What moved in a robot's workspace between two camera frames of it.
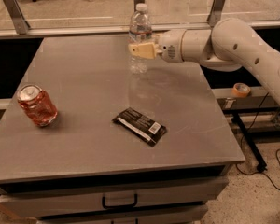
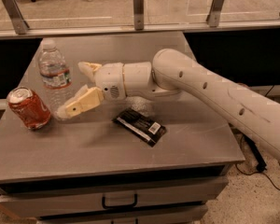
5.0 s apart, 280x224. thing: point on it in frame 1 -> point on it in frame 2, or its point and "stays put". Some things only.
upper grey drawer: [38, 205] stays put
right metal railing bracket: [217, 6] stays put
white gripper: [169, 48] -> [110, 79]
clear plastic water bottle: [140, 32] -> [54, 74]
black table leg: [249, 141] stays put
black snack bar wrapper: [140, 125] stays put
